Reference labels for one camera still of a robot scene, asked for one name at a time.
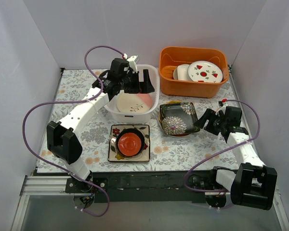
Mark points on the round white dish in bin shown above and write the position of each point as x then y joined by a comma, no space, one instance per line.
175,74

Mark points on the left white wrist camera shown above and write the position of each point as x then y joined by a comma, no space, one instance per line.
133,62

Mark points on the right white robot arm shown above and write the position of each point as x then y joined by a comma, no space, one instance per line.
253,184

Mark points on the black square floral plate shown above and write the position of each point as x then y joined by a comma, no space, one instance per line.
178,118

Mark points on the red rimmed round plate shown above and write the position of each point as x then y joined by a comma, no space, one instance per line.
176,136

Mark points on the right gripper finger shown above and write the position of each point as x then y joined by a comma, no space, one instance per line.
200,123
212,128

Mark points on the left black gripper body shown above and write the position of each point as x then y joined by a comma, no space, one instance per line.
137,84

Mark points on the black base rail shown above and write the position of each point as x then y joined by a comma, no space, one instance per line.
156,186

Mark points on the white watermelon pattern plate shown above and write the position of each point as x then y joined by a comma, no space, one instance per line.
204,71

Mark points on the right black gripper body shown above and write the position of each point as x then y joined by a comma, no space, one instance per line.
212,122

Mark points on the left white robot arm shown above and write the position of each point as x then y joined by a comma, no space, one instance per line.
62,136

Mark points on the pink and cream round plate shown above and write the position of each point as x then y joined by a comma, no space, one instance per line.
134,103

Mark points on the orange plastic bin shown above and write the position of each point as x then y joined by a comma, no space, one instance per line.
172,57

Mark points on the yellow polka dot plate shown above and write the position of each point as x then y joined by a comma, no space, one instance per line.
159,119

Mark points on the square cream floral plate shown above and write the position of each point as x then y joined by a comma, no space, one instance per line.
115,156

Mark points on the orange red small saucer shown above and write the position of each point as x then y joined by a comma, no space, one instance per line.
129,144

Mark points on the white plastic bin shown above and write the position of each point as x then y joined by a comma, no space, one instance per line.
140,118

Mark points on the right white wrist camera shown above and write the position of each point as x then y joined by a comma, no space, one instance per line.
222,106

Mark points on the black bowl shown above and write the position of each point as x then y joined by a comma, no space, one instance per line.
132,130

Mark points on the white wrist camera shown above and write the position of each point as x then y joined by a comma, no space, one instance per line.
222,106
133,62

